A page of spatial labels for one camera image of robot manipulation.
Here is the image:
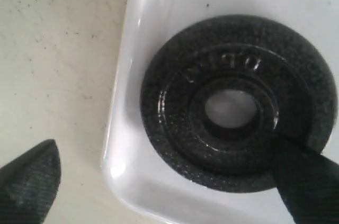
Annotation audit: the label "black weight plate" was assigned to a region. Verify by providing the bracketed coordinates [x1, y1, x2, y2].
[140, 15, 338, 193]

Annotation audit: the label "white rectangular tray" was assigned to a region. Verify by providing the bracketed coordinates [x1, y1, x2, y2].
[101, 0, 338, 223]

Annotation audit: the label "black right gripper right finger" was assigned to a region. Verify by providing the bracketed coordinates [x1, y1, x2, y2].
[271, 133, 338, 224]

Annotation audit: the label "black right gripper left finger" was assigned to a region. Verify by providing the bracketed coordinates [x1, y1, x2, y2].
[1, 139, 61, 223]

